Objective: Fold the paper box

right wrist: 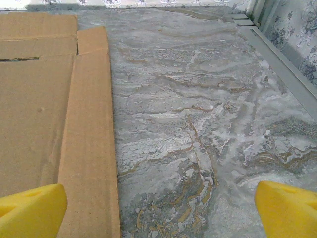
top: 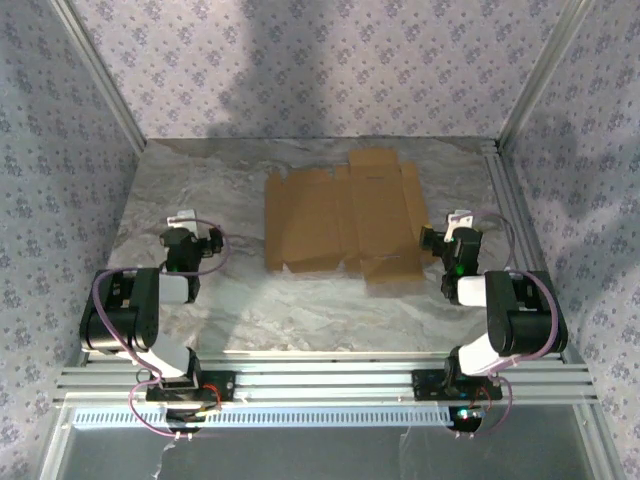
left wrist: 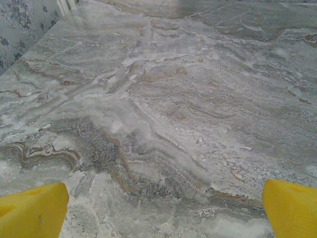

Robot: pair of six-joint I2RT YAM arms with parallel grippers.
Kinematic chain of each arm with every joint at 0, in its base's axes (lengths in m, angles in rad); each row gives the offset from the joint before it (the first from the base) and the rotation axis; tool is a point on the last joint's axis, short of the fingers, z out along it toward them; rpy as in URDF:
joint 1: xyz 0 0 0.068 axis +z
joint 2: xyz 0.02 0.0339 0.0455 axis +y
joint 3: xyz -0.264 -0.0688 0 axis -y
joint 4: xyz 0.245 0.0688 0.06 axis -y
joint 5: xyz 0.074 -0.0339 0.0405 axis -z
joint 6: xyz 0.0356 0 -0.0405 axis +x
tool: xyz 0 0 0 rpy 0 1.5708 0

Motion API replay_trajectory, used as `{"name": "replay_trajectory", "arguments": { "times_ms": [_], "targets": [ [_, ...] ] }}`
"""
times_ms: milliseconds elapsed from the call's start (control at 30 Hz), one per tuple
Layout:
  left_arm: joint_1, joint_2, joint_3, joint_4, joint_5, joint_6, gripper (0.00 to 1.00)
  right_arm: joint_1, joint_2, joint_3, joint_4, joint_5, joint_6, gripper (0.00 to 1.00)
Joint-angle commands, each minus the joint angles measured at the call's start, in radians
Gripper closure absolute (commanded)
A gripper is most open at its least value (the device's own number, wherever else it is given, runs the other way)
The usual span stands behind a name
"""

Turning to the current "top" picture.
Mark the aluminium side rail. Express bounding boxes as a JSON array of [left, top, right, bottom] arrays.
[[482, 139, 584, 364]]

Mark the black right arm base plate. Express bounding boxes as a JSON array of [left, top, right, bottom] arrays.
[[411, 368, 503, 401]]

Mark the aluminium mounting rail beam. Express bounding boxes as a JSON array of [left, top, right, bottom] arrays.
[[54, 352, 599, 406]]

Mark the slotted grey cable duct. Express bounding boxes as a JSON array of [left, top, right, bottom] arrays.
[[72, 405, 481, 429]]

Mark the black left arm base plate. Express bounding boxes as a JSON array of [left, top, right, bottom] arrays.
[[145, 370, 237, 404]]

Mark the brown cardboard paper box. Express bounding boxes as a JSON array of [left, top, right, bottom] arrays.
[[263, 148, 437, 299]]

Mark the aluminium frame bar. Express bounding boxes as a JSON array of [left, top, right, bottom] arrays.
[[574, 402, 626, 480], [38, 404, 76, 480]]

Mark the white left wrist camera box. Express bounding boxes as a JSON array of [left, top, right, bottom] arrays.
[[167, 209, 197, 231]]

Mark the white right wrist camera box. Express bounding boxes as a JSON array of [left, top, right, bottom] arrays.
[[447, 210, 474, 234]]

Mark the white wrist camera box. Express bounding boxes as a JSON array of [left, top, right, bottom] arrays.
[[447, 210, 474, 234], [167, 209, 197, 231]]

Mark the aluminium corner post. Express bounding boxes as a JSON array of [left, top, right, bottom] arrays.
[[49, 0, 149, 156], [497, 0, 596, 151]]

